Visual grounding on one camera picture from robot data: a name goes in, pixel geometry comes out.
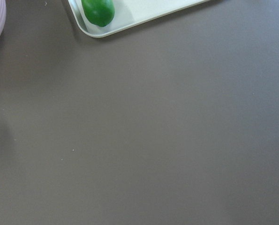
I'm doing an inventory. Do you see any cream tray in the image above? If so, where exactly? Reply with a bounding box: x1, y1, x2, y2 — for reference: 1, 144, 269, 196
69, 0, 205, 38

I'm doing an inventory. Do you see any green lime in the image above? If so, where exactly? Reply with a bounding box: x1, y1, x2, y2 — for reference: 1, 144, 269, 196
81, 0, 115, 27

